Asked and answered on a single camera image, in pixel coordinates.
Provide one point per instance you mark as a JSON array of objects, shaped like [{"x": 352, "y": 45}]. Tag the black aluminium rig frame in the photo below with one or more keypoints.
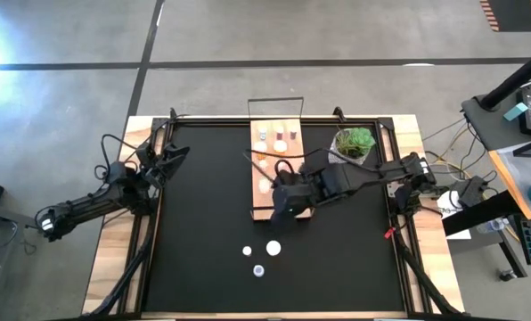
[{"x": 203, "y": 121}]

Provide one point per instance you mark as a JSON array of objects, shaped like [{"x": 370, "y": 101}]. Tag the black mat orange striped edge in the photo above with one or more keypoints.
[{"x": 515, "y": 15}]

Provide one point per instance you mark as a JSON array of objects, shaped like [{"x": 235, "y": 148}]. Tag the grey side desk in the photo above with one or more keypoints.
[{"x": 492, "y": 129}]

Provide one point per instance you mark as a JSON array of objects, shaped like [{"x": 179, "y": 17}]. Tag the grey metal stand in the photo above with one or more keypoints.
[{"x": 16, "y": 218}]

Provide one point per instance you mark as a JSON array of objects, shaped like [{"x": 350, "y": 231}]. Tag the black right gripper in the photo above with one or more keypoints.
[{"x": 288, "y": 207}]

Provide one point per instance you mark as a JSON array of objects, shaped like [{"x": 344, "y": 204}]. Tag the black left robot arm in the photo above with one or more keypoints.
[{"x": 87, "y": 207}]

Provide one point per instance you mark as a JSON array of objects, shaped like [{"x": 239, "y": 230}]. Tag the white paper sheet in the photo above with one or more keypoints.
[{"x": 448, "y": 207}]

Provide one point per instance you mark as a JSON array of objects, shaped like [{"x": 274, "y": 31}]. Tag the large white plastic bottle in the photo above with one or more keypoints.
[{"x": 273, "y": 248}]

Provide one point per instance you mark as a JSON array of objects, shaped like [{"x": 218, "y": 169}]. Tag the blue vial with white pills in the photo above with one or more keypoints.
[{"x": 258, "y": 270}]

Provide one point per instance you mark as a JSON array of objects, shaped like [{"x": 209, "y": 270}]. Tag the black desk leg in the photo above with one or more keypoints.
[{"x": 484, "y": 214}]

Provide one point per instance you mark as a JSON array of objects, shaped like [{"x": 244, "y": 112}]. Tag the black table mat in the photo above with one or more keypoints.
[{"x": 337, "y": 267}]

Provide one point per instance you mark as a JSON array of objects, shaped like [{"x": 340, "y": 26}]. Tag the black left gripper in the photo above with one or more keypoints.
[{"x": 149, "y": 160}]

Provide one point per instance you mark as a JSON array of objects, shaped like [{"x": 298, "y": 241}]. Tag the black desk caster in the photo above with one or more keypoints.
[{"x": 507, "y": 274}]

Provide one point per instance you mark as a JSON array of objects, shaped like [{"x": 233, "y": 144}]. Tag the potted succulent patterned pot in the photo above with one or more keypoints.
[{"x": 356, "y": 142}]

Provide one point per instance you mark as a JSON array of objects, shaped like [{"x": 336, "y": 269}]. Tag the light blue pad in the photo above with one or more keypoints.
[{"x": 515, "y": 111}]

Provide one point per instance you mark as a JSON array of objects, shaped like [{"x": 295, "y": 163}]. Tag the clear plastic water bottle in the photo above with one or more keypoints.
[{"x": 492, "y": 225}]

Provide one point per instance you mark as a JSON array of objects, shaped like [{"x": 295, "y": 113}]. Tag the black pole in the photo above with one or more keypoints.
[{"x": 515, "y": 78}]

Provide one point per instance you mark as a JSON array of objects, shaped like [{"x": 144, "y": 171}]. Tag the wood-edged desk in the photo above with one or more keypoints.
[{"x": 521, "y": 169}]

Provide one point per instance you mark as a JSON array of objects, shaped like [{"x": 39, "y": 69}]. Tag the red tag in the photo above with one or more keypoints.
[{"x": 388, "y": 232}]

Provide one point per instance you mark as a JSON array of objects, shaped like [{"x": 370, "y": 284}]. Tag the wooden shelf black metal frame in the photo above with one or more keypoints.
[{"x": 256, "y": 200}]

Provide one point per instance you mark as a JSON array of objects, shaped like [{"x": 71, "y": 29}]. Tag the black power box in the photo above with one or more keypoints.
[{"x": 470, "y": 189}]

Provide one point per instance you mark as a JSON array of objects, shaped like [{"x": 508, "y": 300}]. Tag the pink vial white cap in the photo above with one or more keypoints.
[
  {"x": 247, "y": 250},
  {"x": 263, "y": 164}
]

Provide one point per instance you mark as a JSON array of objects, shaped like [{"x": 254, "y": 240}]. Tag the orange pill bottle white cap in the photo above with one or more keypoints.
[
  {"x": 260, "y": 149},
  {"x": 280, "y": 146}
]

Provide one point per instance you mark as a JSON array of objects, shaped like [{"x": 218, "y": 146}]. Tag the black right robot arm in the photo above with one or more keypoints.
[{"x": 359, "y": 176}]

